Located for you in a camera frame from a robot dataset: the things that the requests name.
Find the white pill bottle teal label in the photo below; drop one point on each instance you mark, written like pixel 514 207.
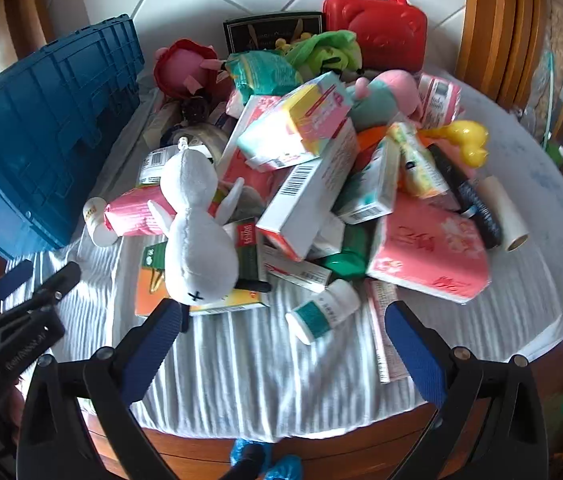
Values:
pixel 324 312

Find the white tissue pack red flowers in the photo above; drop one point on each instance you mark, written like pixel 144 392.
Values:
pixel 249 120

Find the green wipes pack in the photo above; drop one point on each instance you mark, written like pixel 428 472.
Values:
pixel 261 72

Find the white rabbit plush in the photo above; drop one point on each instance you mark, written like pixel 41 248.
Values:
pixel 196 240

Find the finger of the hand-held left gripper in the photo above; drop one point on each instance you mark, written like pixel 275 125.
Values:
pixel 59 280
pixel 11 280

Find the pink wet wipes pack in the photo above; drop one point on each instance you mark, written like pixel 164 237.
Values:
pixel 131 212

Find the pink white box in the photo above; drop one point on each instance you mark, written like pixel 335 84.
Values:
pixel 439 100

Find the white medicine box orange end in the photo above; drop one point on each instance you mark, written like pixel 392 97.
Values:
pixel 306 195

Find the blue shoe cover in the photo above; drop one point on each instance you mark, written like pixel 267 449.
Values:
pixel 249 452
pixel 284 469

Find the black scrunchie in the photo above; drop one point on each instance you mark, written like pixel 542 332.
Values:
pixel 196 107

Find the green plush toy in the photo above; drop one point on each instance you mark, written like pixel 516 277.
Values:
pixel 326 50

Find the black box with gold print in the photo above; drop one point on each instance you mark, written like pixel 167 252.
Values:
pixel 266 30

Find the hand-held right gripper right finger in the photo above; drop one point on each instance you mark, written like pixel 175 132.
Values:
pixel 416 355

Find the black tube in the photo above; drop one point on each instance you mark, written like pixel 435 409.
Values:
pixel 466 195

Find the yellow toy duck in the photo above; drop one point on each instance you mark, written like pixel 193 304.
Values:
pixel 466 142

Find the blue plastic crate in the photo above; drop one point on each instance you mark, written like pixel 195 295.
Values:
pixel 46 135

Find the teal white medicine box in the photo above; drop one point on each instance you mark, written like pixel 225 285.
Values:
pixel 371 190

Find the wooden door frame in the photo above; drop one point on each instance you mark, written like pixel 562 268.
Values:
pixel 21 10
pixel 501 25

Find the pink and green plush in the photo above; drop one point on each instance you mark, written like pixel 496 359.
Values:
pixel 386 95

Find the red toy suitcase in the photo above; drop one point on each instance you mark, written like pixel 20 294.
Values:
pixel 376 25

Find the flat pink medicine box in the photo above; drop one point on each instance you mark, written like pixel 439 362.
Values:
pixel 386 330

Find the large pink flower tissue pack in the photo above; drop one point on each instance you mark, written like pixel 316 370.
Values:
pixel 426 255

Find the green round jar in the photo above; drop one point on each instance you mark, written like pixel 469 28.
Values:
pixel 346 260

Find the small white red medicine box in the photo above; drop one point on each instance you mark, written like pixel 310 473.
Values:
pixel 296 272

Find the beige white box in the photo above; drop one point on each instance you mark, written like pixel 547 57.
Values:
pixel 159 120

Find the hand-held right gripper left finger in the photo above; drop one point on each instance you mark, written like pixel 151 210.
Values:
pixel 154 345

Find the white striped tablecloth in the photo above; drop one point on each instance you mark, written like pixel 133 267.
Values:
pixel 271 370

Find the yellow floral tissue packet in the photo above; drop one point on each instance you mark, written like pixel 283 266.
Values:
pixel 416 165

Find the white pill bottle yellow label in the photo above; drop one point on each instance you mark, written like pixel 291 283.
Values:
pixel 96 220

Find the round wooden desktop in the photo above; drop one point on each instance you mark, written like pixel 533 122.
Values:
pixel 186 447

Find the green orange medicine box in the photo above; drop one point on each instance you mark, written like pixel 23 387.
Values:
pixel 151 285

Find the white barcode label box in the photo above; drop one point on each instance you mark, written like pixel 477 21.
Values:
pixel 154 162

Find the orange plush toy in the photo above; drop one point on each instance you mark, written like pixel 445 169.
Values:
pixel 369 140

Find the pastel colourful tissue pack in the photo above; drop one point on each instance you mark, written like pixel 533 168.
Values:
pixel 296 120

